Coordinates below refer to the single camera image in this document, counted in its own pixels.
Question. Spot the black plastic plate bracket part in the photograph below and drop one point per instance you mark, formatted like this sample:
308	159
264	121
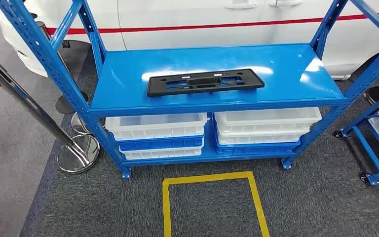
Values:
158	88

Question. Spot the blue metal shelf rack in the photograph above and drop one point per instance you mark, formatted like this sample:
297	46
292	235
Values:
274	75

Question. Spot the large white plastic bin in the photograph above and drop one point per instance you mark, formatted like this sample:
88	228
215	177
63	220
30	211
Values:
264	126
156	132

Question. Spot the white car with red stripe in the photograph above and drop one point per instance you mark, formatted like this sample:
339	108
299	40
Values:
192	13

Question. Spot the chrome round stanchion base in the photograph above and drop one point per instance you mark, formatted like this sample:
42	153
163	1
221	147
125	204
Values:
78	126

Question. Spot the blue wheeled metal cart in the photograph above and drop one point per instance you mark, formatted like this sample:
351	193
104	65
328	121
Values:
367	149

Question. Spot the black round stanchion base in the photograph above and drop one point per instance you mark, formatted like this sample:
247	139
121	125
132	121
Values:
377	93

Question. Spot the chrome stanchion post, black base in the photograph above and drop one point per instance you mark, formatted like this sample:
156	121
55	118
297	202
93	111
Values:
70	106

